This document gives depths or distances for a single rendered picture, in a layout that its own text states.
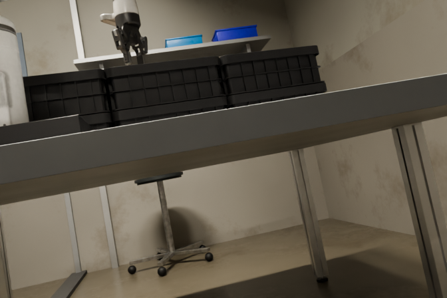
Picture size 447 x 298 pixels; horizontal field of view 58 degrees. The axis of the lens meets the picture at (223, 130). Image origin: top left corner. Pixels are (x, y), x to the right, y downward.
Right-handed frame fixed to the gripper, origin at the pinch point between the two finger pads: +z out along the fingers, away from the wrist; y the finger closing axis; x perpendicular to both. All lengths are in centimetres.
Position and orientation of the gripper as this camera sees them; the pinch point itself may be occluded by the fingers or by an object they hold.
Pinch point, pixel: (134, 61)
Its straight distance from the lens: 128.6
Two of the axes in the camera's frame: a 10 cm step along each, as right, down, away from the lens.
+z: 1.9, 9.8, -0.9
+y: 4.7, -0.1, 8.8
